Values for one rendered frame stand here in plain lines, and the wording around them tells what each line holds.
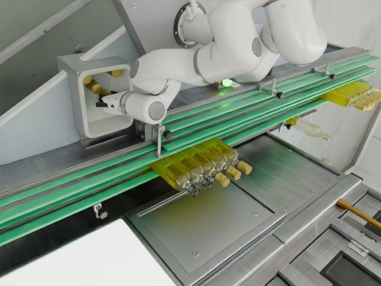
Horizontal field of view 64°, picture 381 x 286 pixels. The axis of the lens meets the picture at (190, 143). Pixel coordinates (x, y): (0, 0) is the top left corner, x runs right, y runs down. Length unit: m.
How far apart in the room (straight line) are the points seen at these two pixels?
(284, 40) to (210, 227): 0.66
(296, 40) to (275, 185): 0.81
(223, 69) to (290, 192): 0.80
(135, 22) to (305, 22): 0.53
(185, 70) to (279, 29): 0.21
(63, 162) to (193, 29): 0.60
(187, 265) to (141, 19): 0.75
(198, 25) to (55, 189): 0.67
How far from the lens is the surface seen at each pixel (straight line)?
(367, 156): 7.48
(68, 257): 1.00
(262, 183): 1.33
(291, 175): 1.43
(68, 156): 1.05
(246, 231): 1.08
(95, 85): 0.99
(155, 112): 0.78
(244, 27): 0.62
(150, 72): 0.72
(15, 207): 0.94
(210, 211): 1.11
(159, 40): 1.06
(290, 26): 0.65
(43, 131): 1.06
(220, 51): 0.63
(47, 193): 0.96
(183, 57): 0.71
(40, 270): 1.00
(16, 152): 1.07
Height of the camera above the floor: 1.65
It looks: 38 degrees down
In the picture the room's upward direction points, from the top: 126 degrees clockwise
